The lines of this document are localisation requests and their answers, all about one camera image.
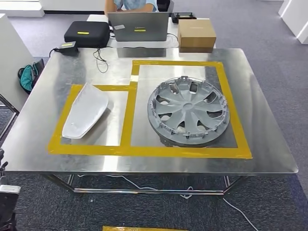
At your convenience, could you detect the teal and black bag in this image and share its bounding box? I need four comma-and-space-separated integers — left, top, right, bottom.
17, 59, 45, 95

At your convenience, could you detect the thin black looped cable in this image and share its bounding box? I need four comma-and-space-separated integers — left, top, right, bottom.
93, 48, 109, 74

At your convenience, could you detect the white curved plastic part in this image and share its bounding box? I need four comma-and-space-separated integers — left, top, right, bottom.
62, 83, 109, 140

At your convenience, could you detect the white floor cable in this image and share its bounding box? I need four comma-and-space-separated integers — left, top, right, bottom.
77, 173, 259, 231

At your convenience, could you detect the black power adapter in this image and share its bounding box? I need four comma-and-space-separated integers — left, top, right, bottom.
49, 41, 79, 58

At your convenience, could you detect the stainless steel workbench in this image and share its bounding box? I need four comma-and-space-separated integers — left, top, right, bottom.
1, 48, 299, 196

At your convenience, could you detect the white side panel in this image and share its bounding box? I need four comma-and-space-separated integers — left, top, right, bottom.
0, 14, 34, 112

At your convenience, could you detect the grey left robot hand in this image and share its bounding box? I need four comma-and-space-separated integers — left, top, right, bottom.
0, 148, 9, 185

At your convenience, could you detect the person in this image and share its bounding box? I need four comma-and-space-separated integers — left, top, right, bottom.
104, 0, 159, 16

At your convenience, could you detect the black case yellow label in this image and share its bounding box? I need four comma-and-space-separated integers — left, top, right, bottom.
64, 21, 111, 49

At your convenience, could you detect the grey laptop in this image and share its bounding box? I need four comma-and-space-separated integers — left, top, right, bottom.
107, 12, 169, 42

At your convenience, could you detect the yellow tape outline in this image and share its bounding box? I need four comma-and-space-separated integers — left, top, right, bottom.
48, 60, 253, 159

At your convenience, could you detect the grey plastic wheel cover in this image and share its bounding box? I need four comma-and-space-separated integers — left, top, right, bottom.
147, 76, 230, 148

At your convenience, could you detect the brown cardboard box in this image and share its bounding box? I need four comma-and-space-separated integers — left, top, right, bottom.
177, 19, 217, 53

